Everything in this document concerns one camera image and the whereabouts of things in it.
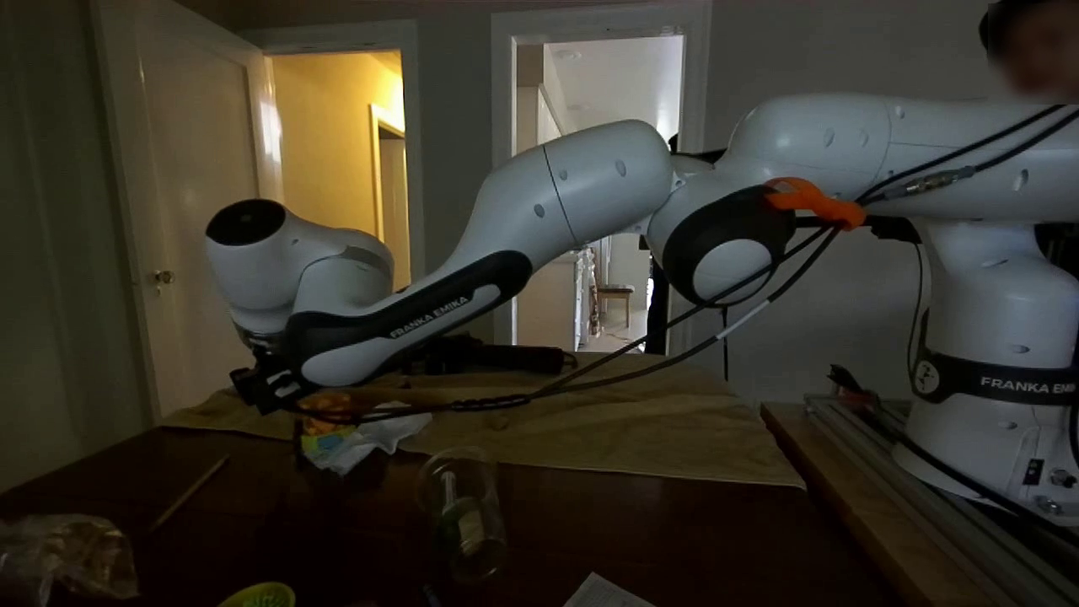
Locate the clear plastic cup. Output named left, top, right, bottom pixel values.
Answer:
left=419, top=448, right=507, bottom=588

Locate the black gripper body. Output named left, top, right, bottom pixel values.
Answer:
left=230, top=347, right=312, bottom=416

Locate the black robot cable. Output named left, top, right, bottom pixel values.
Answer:
left=289, top=96, right=1079, bottom=429

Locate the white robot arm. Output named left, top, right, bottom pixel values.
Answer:
left=205, top=94, right=1079, bottom=526

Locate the white napkin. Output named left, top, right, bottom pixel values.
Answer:
left=325, top=416, right=429, bottom=474

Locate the tan cloth right side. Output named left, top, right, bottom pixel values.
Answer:
left=163, top=350, right=807, bottom=492

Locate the white door with knob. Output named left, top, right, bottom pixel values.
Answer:
left=92, top=0, right=282, bottom=417

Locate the orange toy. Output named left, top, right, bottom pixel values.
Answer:
left=298, top=390, right=361, bottom=474

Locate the yellow-green tennis ball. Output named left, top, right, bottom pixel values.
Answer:
left=220, top=581, right=298, bottom=607

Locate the crumpled plastic bag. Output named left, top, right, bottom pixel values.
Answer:
left=0, top=511, right=140, bottom=607

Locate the wooden rail beside base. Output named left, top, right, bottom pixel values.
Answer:
left=761, top=406, right=1079, bottom=607

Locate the dark keyboard case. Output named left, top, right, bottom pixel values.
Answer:
left=400, top=335, right=575, bottom=374

